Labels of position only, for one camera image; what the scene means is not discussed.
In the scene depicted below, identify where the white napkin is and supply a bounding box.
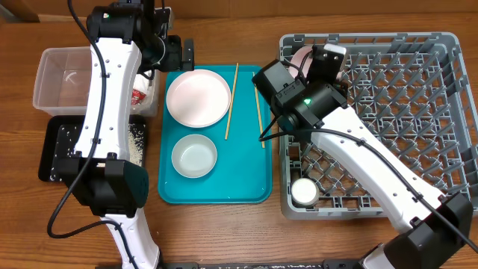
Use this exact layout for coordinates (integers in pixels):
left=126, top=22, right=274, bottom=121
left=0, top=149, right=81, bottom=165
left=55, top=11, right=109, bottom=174
left=133, top=74, right=152, bottom=96

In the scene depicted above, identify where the red snack wrapper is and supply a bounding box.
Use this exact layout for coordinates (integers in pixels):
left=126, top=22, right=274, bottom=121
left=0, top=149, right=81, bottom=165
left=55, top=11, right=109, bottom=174
left=131, top=89, right=146, bottom=105

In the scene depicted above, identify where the cooked white rice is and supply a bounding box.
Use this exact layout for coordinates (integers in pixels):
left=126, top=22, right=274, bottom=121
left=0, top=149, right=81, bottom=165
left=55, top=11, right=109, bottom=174
left=49, top=123, right=147, bottom=181

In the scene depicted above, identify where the grey bowl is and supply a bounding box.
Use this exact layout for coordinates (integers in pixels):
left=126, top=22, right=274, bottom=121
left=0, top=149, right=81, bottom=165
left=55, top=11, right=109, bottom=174
left=171, top=134, right=217, bottom=179

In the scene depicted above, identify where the white cup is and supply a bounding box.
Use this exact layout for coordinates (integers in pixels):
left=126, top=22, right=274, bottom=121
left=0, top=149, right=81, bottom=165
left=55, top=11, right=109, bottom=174
left=291, top=178, right=320, bottom=206

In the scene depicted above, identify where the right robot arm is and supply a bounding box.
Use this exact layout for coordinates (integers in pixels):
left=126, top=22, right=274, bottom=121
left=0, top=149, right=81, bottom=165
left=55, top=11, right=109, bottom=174
left=252, top=44, right=474, bottom=269

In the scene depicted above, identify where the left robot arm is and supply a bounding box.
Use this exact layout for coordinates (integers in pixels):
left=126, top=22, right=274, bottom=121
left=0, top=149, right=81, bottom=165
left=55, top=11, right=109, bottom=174
left=58, top=0, right=194, bottom=268

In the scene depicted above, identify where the grey dishwasher rack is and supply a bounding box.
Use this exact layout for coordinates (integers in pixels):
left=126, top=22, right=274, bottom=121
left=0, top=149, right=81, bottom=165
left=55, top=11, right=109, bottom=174
left=279, top=32, right=477, bottom=220

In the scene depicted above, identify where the clear plastic waste bin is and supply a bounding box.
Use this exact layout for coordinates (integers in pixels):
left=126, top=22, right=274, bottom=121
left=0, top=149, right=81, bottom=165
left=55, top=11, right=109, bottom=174
left=32, top=46, right=161, bottom=118

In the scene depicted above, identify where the black waste tray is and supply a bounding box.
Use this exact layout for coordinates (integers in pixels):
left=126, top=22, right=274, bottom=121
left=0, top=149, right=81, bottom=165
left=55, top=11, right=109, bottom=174
left=38, top=115, right=148, bottom=182

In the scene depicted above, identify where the large white plate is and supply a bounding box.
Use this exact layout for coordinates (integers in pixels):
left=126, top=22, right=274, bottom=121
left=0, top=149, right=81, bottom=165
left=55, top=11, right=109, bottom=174
left=166, top=69, right=232, bottom=129

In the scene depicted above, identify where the left wooden chopstick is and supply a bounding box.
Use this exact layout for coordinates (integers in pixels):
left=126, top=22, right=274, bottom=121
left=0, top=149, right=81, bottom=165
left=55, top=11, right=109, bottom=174
left=225, top=63, right=239, bottom=140

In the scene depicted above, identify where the wooden chopstick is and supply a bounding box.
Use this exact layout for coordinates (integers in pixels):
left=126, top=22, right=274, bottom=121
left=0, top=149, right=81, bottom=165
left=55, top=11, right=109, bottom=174
left=254, top=85, right=263, bottom=135
left=225, top=63, right=239, bottom=140

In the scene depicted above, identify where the right wooden chopstick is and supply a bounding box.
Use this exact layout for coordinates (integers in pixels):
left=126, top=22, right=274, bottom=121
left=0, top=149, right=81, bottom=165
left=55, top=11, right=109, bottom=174
left=254, top=85, right=263, bottom=135

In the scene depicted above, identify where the teal serving tray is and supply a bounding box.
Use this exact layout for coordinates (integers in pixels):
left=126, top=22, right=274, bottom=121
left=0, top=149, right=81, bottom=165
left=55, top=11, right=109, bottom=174
left=158, top=65, right=273, bottom=204

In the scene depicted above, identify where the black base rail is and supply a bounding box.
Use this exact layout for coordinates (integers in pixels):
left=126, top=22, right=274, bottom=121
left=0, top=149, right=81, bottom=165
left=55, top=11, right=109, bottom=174
left=161, top=259, right=362, bottom=269

